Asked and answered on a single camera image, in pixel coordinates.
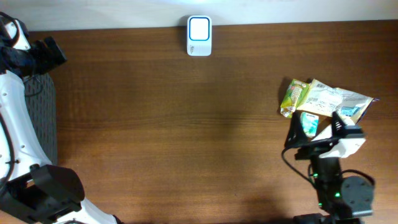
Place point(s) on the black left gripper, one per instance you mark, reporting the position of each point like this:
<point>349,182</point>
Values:
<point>49,61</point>

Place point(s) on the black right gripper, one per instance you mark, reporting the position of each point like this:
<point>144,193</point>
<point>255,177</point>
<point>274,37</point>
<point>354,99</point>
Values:
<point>298,135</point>

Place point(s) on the white tube gold cap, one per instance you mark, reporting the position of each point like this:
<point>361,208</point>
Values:
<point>324,134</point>

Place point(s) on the teal tissue pack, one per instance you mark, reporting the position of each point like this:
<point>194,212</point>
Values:
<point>309,123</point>

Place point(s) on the pale yellow snack bag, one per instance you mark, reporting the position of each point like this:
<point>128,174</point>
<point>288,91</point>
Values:
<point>324,100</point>

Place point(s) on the green tea pouch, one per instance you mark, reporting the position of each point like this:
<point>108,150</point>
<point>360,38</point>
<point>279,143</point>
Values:
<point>293,96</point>

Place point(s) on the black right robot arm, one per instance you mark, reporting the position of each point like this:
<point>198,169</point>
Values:
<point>346,195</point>

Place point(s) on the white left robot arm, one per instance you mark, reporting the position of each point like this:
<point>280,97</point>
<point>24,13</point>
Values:
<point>34,190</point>

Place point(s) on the white barcode scanner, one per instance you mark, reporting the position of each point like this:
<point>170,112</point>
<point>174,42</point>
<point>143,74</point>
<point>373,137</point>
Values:
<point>199,36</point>

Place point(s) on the grey plastic basket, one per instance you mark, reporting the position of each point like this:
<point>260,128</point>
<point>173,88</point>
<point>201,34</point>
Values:
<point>40,98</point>

